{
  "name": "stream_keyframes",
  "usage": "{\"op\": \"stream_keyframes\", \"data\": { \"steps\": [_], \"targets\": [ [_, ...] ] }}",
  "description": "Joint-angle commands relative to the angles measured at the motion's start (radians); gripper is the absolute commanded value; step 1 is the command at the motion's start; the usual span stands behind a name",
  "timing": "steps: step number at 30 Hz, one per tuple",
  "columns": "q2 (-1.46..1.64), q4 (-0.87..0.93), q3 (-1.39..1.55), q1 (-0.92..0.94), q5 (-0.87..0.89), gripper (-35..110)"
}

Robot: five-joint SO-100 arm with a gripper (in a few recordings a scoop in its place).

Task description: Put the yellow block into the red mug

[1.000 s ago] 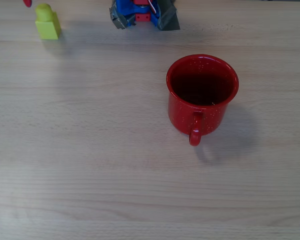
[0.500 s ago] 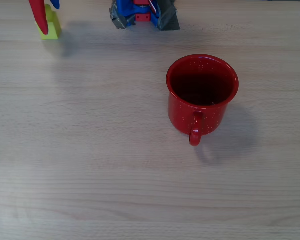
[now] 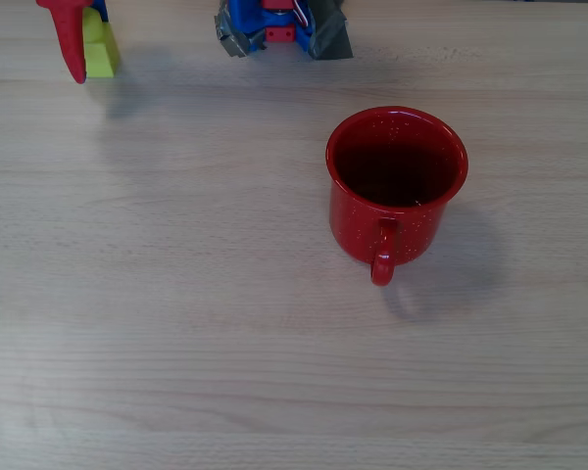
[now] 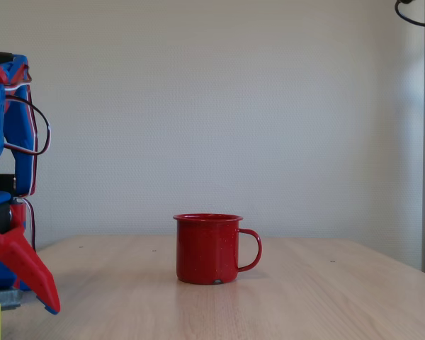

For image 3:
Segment yellow-green toy block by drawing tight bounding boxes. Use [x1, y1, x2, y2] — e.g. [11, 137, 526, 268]
[81, 6, 122, 79]

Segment red speckled enamel mug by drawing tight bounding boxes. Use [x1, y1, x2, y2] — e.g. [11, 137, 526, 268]
[324, 106, 470, 288]

